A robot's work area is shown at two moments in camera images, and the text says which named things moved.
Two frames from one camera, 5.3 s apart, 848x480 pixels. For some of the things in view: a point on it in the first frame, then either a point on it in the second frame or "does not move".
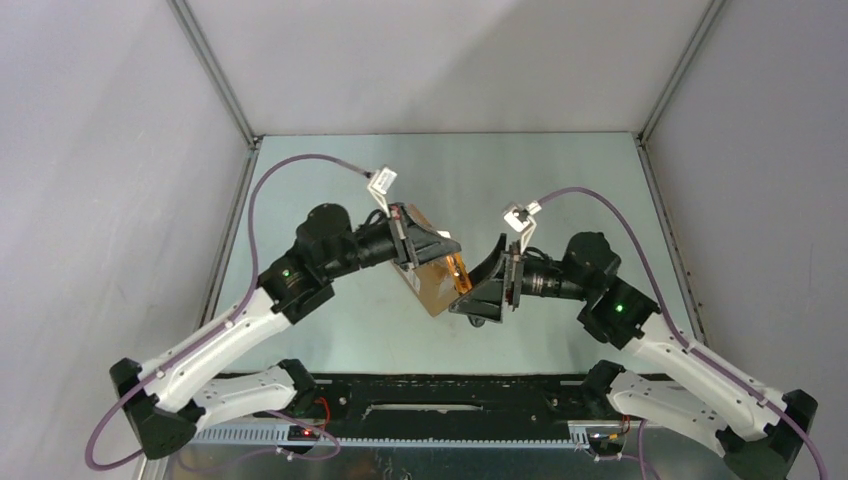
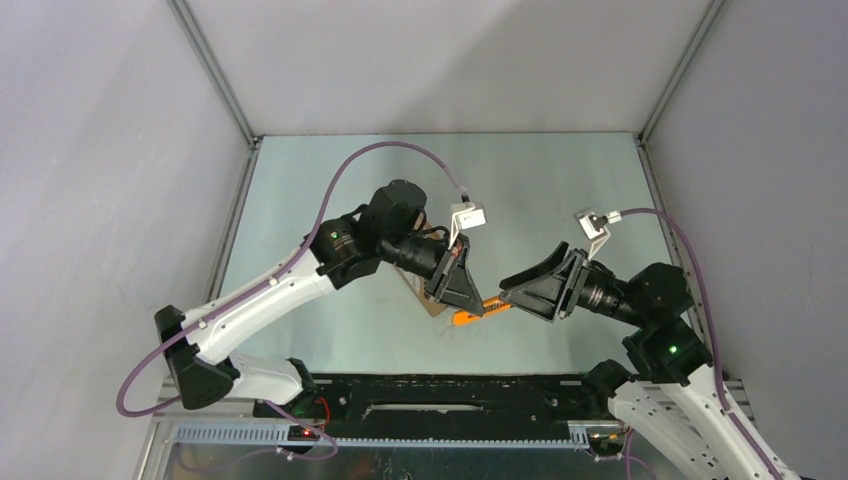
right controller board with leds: [606, 443] does not move
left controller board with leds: [301, 433] does not move
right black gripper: [487, 295] to [551, 292]
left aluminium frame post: [209, 58] does not move
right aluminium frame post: [680, 72] does not move
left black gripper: [412, 242] to [451, 281]
